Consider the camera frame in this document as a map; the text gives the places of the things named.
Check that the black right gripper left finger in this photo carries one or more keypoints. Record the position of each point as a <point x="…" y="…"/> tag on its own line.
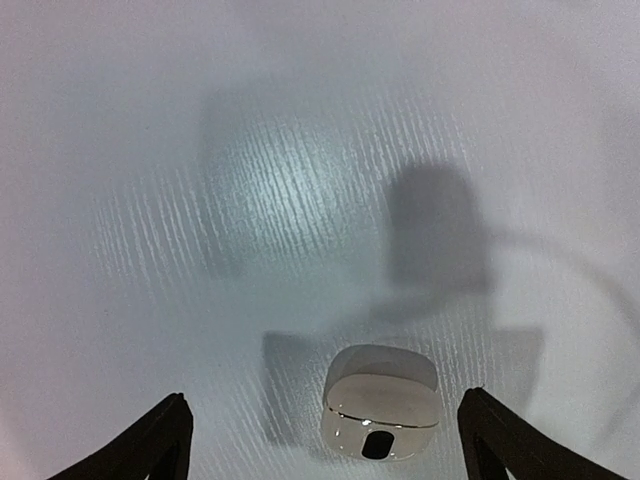
<point x="157" y="446"/>

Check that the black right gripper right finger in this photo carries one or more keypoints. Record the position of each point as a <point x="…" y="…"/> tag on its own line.
<point x="497" y="443"/>

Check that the small white charging case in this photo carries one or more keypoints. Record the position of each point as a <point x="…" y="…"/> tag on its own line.
<point x="379" y="418"/>

